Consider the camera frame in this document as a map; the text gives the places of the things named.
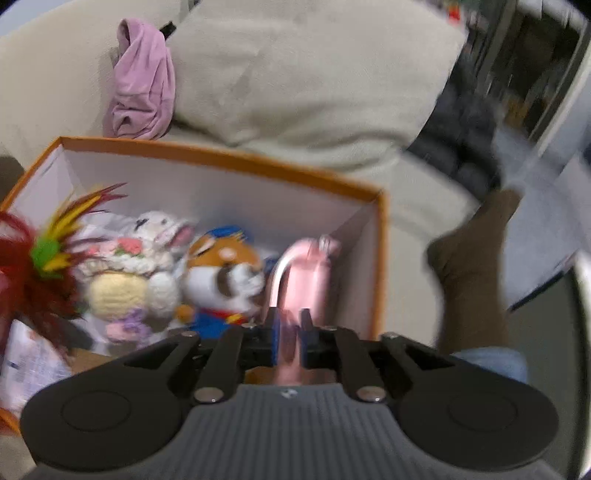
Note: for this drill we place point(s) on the purple cloth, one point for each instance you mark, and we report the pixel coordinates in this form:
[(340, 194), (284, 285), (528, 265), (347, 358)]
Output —
[(143, 83)]

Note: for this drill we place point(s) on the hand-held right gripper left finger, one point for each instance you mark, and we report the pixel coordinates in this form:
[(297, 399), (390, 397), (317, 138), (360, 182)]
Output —
[(276, 337)]

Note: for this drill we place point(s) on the pink plastic clip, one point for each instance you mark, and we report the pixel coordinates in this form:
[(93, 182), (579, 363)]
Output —
[(300, 277)]

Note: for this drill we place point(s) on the beige pillow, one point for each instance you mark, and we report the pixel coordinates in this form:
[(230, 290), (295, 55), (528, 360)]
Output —
[(300, 78)]

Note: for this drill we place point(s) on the white crochet bunny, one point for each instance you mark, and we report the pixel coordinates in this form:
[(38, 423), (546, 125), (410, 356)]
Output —
[(134, 258)]

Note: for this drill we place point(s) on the orange cardboard box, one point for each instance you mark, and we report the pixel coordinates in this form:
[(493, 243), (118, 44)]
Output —
[(277, 207)]

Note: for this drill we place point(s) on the white hand cream tube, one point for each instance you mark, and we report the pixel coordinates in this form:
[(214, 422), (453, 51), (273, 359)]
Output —
[(27, 364)]

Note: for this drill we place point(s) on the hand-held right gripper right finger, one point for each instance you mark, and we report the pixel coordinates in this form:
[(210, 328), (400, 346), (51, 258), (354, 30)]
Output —
[(305, 339)]

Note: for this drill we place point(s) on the black puffer jacket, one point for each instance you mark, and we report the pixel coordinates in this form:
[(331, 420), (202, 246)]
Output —
[(461, 134)]

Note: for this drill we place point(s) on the beige sofa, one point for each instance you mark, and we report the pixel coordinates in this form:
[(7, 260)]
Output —
[(55, 69)]

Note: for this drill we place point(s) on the orange hamster plush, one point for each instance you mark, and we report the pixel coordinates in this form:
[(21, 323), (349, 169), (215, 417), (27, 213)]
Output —
[(217, 272)]

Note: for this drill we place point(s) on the red feather toy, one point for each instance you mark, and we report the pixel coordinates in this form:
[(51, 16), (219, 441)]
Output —
[(46, 258)]

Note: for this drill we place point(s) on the person's right leg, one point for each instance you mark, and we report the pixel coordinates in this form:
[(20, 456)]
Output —
[(475, 267)]

